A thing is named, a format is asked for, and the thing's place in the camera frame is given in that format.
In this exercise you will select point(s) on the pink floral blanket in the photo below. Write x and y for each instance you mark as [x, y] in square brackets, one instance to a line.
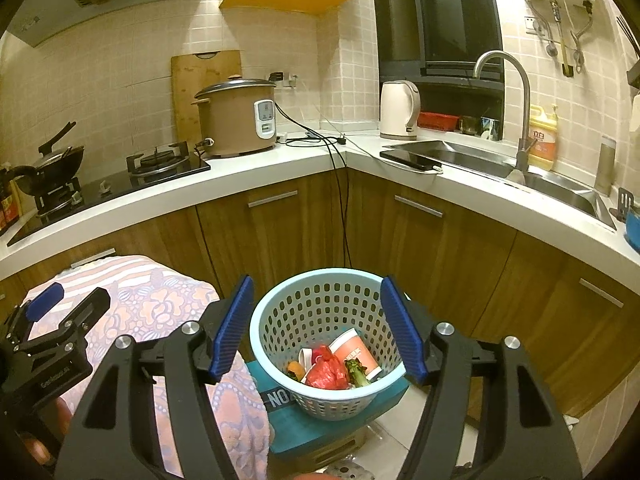
[150, 290]

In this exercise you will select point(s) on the steel sink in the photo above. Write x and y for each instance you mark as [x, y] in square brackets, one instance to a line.
[550, 180]

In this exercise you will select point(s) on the yellow dish soap bottle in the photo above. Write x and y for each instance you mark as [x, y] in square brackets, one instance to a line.
[542, 142]

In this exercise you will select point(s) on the metal cup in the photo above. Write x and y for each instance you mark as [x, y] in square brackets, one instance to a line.
[469, 126]

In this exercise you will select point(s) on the red plastic bag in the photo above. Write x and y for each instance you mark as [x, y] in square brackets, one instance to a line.
[325, 372]

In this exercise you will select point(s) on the light blue plastic basket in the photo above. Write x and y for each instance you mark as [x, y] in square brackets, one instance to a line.
[300, 310]

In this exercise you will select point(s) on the brown rice cooker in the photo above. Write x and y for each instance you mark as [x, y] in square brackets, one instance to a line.
[230, 125]

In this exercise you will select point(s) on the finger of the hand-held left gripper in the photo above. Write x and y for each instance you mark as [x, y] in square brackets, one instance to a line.
[45, 300]
[90, 310]

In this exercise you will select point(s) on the orange peel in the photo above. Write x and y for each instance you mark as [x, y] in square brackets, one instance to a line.
[296, 371]

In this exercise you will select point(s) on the black glass gas cooktop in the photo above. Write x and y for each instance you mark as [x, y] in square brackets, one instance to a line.
[110, 185]

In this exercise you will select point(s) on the white perforated plastic item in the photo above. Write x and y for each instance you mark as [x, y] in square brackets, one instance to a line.
[350, 472]

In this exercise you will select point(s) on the green leafy vegetable scrap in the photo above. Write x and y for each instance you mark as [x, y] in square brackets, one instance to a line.
[357, 372]

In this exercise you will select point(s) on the white electric kettle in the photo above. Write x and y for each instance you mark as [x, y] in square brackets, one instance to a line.
[397, 110]

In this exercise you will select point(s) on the black smartphone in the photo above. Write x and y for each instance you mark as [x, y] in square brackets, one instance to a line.
[407, 160]

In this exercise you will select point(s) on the red plastic tray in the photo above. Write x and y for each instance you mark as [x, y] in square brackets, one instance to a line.
[437, 120]

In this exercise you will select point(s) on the person's left hand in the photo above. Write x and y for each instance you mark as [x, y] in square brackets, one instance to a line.
[62, 417]

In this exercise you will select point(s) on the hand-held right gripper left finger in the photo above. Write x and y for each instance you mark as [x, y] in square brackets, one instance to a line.
[232, 330]

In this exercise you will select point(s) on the blue bowl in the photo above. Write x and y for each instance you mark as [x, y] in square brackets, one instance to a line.
[634, 230]

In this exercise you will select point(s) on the teal cardboard box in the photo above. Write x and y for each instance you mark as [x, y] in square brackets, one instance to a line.
[300, 430]

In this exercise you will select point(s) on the black wok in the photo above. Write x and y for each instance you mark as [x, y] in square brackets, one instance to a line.
[50, 160]

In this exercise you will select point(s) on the steel tumbler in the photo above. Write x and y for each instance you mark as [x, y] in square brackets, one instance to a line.
[606, 165]

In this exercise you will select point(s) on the wall socket with plugs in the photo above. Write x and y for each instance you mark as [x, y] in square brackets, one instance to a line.
[284, 79]

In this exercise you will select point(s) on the black burner grate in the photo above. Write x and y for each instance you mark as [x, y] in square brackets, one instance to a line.
[57, 197]
[160, 159]

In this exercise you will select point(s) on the orange paper cup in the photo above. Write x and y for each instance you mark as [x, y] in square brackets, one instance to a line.
[357, 347]

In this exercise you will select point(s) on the steel faucet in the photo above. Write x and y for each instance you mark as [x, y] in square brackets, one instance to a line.
[522, 105]

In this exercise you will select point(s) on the wooden cutting board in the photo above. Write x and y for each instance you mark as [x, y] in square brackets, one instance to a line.
[190, 80]

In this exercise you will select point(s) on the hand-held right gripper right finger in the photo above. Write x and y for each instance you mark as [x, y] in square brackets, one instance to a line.
[402, 330]

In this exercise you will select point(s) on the dark sauce bottles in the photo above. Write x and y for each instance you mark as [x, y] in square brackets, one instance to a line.
[7, 205]

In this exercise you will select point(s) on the dark window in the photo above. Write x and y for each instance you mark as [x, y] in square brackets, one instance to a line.
[450, 10]

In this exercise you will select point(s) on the wooden base cabinet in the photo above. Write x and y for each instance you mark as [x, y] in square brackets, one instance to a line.
[450, 260]

